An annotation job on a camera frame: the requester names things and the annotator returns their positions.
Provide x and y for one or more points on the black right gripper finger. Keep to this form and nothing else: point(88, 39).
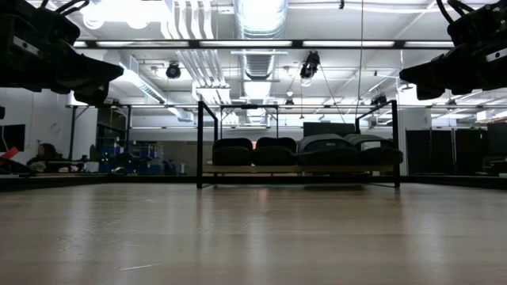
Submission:
point(455, 71)
point(429, 93)

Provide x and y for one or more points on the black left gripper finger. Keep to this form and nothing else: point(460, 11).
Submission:
point(93, 97)
point(75, 75)

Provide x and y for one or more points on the black bin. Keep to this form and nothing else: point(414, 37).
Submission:
point(378, 154)

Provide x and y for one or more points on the black ceiling-hung device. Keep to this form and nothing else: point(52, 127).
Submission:
point(379, 100)
point(173, 71)
point(310, 65)

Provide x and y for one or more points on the black partition panels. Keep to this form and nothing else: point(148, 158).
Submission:
point(443, 150)

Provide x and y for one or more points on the cluttered background desk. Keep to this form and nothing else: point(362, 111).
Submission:
point(75, 164)

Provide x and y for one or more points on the person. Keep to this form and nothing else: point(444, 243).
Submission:
point(46, 152)

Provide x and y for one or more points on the black cabinet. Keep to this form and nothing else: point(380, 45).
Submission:
point(497, 146)

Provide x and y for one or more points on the blue parts bin rack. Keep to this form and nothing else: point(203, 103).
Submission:
point(152, 160)

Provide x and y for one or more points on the red flat object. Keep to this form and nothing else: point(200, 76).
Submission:
point(8, 153)

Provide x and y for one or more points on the black monitor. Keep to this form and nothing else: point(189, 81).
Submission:
point(328, 127)

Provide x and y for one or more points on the white ceiling pipes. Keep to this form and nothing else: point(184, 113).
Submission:
point(202, 59)

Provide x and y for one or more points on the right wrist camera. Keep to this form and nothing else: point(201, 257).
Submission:
point(469, 33)

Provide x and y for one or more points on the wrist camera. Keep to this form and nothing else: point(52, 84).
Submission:
point(469, 33)
point(59, 29)

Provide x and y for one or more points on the black background rig frame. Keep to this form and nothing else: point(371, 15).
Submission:
point(72, 130)
point(249, 106)

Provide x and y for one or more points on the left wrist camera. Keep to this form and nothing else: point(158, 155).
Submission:
point(59, 29)

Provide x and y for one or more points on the black wall screen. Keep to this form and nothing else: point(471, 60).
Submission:
point(12, 137)

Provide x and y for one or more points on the wooden shelf black metal frame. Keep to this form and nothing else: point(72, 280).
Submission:
point(253, 169)

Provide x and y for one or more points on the silver ventilation duct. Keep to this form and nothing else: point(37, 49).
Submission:
point(259, 23)

